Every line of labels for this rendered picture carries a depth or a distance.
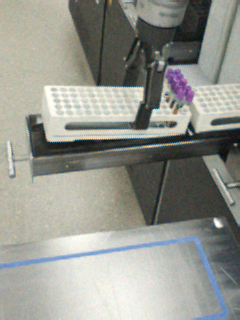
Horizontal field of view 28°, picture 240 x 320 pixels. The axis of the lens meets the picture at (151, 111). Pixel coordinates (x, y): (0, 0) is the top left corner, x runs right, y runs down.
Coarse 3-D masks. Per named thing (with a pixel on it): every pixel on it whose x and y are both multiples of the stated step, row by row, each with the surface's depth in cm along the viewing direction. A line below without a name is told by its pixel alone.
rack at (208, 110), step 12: (228, 84) 114; (204, 96) 109; (216, 96) 109; (228, 96) 110; (192, 108) 107; (204, 108) 105; (216, 108) 106; (228, 108) 107; (192, 120) 107; (204, 120) 104; (216, 120) 112; (228, 120) 112
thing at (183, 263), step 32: (160, 224) 85; (192, 224) 86; (224, 224) 87; (0, 256) 75; (32, 256) 76; (64, 256) 77; (96, 256) 78; (128, 256) 79; (160, 256) 79; (192, 256) 80; (224, 256) 81; (0, 288) 71; (32, 288) 72; (64, 288) 73; (96, 288) 73; (128, 288) 74; (160, 288) 75; (192, 288) 76; (224, 288) 76
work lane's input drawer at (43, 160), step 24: (48, 144) 97; (72, 144) 100; (96, 144) 99; (120, 144) 101; (144, 144) 103; (168, 144) 103; (192, 144) 106; (216, 144) 108; (48, 168) 97; (72, 168) 99; (96, 168) 101
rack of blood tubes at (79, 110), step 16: (48, 96) 96; (64, 96) 99; (80, 96) 100; (96, 96) 100; (112, 96) 102; (128, 96) 103; (48, 112) 94; (64, 112) 93; (80, 112) 95; (96, 112) 97; (112, 112) 98; (128, 112) 98; (160, 112) 101; (48, 128) 94; (64, 128) 94; (80, 128) 100; (96, 128) 101; (112, 128) 102; (128, 128) 103; (160, 128) 103; (176, 128) 103
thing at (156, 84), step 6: (156, 60) 89; (156, 66) 89; (156, 72) 90; (162, 72) 90; (150, 78) 91; (156, 78) 90; (162, 78) 91; (150, 84) 91; (156, 84) 91; (162, 84) 91; (150, 90) 91; (156, 90) 91; (162, 90) 91; (150, 96) 91; (156, 96) 92; (150, 102) 92; (156, 102) 92; (150, 108) 92
